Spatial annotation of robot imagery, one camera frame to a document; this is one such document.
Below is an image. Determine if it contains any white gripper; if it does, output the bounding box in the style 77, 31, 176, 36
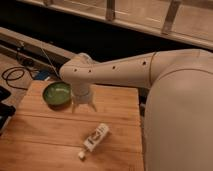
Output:
71, 83, 97, 113

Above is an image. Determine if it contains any white bottle with label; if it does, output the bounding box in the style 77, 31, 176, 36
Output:
78, 123, 109, 160

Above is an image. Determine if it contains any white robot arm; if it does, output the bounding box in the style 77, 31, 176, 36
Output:
60, 49, 213, 171

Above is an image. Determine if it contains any green ceramic bowl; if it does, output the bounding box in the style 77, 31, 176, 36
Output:
42, 82, 71, 106

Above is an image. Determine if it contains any black power adapter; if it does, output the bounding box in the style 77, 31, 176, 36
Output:
21, 58, 34, 67

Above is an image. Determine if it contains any black device at left edge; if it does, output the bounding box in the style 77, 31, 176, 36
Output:
0, 86, 16, 134

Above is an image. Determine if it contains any white cable with plug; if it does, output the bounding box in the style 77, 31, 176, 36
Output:
39, 47, 62, 80

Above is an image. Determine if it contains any blue object by cables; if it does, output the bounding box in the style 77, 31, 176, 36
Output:
34, 70, 49, 80

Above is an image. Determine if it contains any black coiled cable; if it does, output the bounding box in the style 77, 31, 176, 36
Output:
1, 65, 36, 91

